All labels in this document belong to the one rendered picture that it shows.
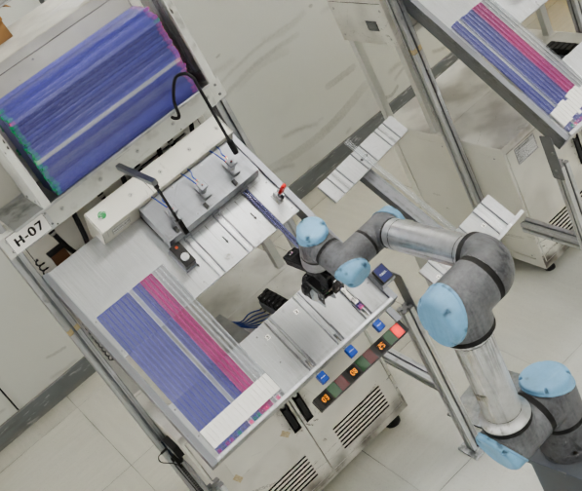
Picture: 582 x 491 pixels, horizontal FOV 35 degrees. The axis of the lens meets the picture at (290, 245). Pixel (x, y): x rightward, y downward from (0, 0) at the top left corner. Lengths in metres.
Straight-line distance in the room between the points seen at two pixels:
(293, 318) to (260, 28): 2.21
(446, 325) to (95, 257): 1.20
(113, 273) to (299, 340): 0.56
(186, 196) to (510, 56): 1.14
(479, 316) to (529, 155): 1.58
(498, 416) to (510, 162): 1.42
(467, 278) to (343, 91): 3.09
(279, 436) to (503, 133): 1.30
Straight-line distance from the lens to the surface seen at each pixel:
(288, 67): 4.64
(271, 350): 2.58
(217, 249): 2.67
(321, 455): 3.14
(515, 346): 3.43
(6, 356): 4.35
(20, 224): 2.56
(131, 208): 2.64
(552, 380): 2.17
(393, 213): 2.21
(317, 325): 2.61
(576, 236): 3.23
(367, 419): 3.20
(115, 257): 2.68
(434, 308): 1.82
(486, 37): 3.11
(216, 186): 2.68
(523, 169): 3.36
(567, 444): 2.27
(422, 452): 3.23
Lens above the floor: 2.31
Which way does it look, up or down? 31 degrees down
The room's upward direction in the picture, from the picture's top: 30 degrees counter-clockwise
